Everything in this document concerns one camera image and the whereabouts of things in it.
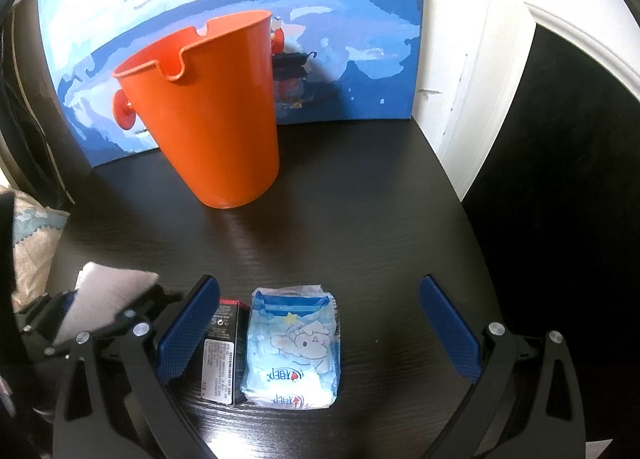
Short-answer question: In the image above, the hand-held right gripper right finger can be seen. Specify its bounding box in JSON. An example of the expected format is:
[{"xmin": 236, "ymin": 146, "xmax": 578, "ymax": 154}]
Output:
[{"xmin": 419, "ymin": 275, "xmax": 586, "ymax": 459}]

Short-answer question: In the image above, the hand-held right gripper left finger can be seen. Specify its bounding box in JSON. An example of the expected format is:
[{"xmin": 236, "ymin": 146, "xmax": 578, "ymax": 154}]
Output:
[{"xmin": 52, "ymin": 275, "xmax": 221, "ymax": 459}]

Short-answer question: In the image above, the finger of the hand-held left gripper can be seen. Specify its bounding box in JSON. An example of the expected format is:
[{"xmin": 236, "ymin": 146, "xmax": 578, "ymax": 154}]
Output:
[{"xmin": 97, "ymin": 284, "xmax": 187, "ymax": 337}]

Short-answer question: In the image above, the small black box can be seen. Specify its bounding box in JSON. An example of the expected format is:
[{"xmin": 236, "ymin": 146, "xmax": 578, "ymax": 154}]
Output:
[{"xmin": 192, "ymin": 298, "xmax": 251, "ymax": 406}]

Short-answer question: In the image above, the long silver box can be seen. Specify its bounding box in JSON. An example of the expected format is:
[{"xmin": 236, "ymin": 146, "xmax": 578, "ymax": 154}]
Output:
[{"xmin": 55, "ymin": 261, "xmax": 162, "ymax": 346}]

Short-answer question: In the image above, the orange plastic bucket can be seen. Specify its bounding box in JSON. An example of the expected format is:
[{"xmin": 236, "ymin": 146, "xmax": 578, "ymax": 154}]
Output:
[{"xmin": 112, "ymin": 10, "xmax": 281, "ymax": 210}]

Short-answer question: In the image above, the beige dinosaur print blanket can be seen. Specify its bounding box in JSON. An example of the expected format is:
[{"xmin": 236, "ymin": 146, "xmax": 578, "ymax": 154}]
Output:
[{"xmin": 0, "ymin": 186, "xmax": 71, "ymax": 312}]

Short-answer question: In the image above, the blue whale painting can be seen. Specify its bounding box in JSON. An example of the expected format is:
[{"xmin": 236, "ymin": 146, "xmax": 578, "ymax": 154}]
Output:
[{"xmin": 37, "ymin": 0, "xmax": 426, "ymax": 167}]

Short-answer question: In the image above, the white door frame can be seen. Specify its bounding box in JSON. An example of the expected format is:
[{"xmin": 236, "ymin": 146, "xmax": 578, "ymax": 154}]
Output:
[{"xmin": 410, "ymin": 0, "xmax": 640, "ymax": 202}]

